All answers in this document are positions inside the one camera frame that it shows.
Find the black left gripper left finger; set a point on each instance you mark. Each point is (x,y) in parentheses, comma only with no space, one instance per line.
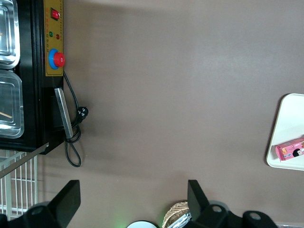
(59,206)

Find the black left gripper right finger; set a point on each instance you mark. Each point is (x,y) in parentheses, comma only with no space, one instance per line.
(199,209)

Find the cream plastic tray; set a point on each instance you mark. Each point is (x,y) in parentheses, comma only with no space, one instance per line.
(288,118)

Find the aluminium foil container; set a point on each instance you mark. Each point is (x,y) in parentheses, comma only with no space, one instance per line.
(181,221)

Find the light tan wicker basket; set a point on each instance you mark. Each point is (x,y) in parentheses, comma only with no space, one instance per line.
(173,211)

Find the thin grey metal strip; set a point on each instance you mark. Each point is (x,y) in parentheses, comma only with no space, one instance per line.
(26,159)

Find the thin wooden stick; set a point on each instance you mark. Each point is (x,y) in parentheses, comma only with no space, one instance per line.
(6,115)

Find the pink cartoon snack pack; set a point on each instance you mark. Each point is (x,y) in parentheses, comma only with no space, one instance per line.
(291,149)

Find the black heating appliance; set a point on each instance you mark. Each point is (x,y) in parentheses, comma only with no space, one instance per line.
(29,99)

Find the stainless steel pan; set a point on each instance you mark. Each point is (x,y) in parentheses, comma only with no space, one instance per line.
(10,95)
(8,28)

